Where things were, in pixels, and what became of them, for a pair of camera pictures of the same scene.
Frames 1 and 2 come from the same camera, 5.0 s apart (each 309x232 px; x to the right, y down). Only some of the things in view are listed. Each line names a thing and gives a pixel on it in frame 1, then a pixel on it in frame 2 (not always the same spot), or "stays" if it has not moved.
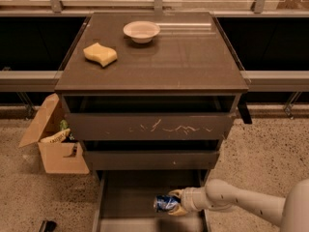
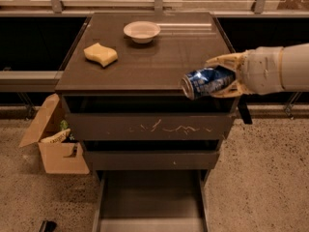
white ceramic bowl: x=141 y=32 stays
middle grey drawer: x=152 y=155 stays
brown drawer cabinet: x=152 y=96 stays
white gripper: x=188 y=200 → x=262 y=71
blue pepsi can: x=164 y=202 → x=200 y=82
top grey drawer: x=152 y=117 stays
